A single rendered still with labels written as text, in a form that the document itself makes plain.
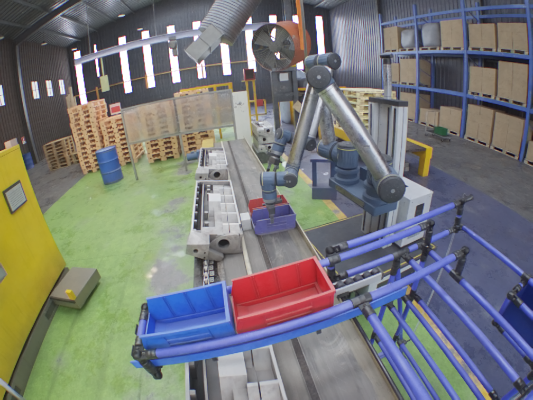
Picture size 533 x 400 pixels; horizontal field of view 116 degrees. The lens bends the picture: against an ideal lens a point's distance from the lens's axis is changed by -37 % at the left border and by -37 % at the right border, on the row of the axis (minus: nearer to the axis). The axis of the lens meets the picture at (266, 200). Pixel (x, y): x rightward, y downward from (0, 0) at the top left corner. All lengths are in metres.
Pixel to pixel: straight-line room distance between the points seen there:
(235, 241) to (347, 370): 1.14
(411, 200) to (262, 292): 1.83
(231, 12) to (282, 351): 6.97
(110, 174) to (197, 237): 5.49
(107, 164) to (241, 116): 3.58
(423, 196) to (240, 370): 2.13
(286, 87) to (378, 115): 4.71
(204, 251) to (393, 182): 1.33
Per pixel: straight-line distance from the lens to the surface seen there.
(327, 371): 1.31
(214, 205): 2.25
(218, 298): 0.90
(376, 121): 2.45
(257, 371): 1.14
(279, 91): 6.90
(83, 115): 8.98
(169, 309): 0.95
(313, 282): 0.94
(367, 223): 2.81
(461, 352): 1.28
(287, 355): 1.35
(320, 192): 4.26
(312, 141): 2.15
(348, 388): 1.28
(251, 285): 0.87
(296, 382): 1.28
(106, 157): 7.00
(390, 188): 1.78
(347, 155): 2.35
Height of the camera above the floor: 1.92
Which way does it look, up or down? 26 degrees down
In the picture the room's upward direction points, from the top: 5 degrees counter-clockwise
